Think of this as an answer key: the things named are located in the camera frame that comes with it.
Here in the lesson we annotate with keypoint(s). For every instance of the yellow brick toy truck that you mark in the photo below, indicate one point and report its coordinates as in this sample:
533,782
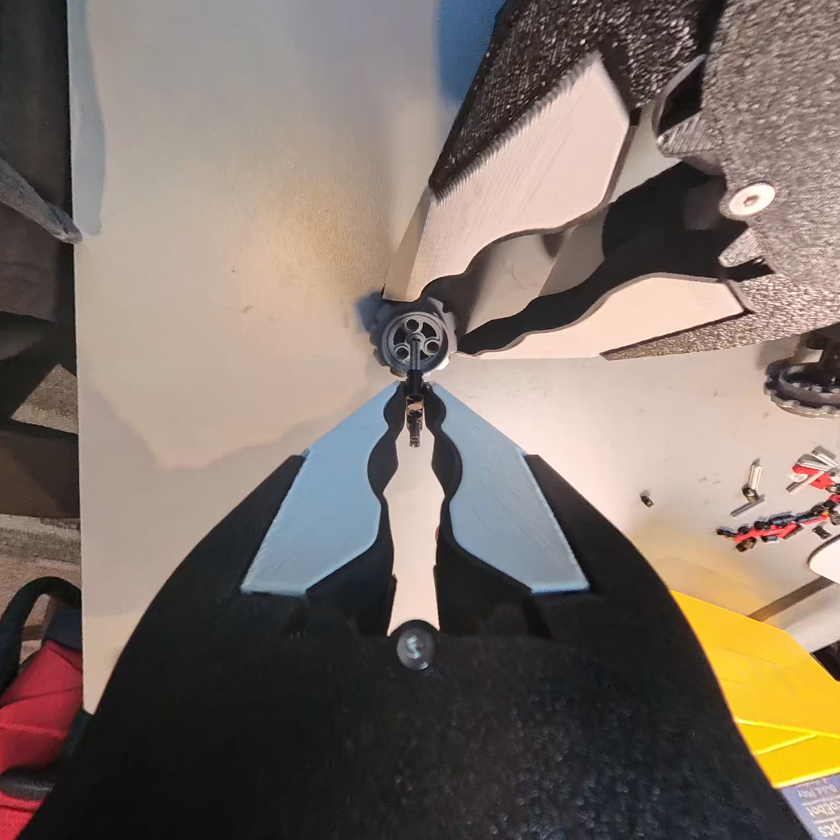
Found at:
806,393

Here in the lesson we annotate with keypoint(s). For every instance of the black brick beam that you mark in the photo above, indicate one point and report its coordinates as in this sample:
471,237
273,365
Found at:
414,396

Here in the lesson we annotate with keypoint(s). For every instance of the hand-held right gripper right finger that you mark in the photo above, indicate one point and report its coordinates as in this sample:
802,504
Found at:
507,518

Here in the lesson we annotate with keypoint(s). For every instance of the yellow storage bin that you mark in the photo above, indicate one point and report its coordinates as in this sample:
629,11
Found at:
756,687

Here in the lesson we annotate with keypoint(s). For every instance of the pile of small brick parts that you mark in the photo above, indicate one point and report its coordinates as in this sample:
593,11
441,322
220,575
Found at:
775,526

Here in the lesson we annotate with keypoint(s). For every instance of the blue printed booklet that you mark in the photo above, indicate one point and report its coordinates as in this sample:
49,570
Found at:
814,814

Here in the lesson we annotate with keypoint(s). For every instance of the pale grey desk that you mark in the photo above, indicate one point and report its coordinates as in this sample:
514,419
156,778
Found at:
229,196

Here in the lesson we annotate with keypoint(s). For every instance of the white oval board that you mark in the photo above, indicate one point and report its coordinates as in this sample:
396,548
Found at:
827,556

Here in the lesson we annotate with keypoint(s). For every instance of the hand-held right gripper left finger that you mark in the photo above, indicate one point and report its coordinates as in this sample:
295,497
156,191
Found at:
315,518

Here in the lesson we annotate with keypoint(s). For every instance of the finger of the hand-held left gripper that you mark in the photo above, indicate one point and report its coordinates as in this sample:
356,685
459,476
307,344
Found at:
656,309
526,170

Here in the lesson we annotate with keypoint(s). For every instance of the grey axle pin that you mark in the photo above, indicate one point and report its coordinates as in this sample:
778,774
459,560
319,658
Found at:
415,356

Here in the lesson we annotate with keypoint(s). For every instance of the red and black backpack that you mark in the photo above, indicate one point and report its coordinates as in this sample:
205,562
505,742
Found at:
38,709

